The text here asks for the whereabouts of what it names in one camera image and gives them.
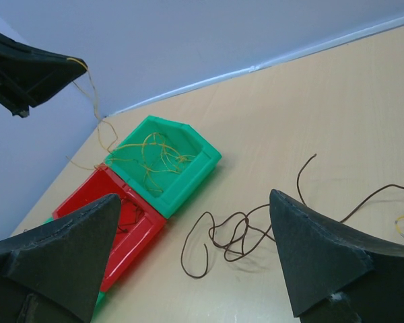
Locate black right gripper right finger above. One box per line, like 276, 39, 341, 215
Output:
270, 190, 404, 322

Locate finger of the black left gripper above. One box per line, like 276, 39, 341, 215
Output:
0, 33, 88, 117

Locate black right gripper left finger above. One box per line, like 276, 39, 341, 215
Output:
0, 194, 121, 322

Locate dark brown thin wire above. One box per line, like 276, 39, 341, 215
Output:
180, 153, 404, 279

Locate yellow thin wire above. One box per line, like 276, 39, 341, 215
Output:
65, 57, 198, 196

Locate near green plastic bin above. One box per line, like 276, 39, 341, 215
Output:
44, 217, 106, 306

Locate green plastic bin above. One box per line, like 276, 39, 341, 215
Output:
104, 116, 222, 219
44, 217, 106, 306

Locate red plastic bin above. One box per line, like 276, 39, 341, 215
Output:
53, 164, 166, 293

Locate far green plastic bin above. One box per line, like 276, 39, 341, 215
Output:
104, 116, 222, 219

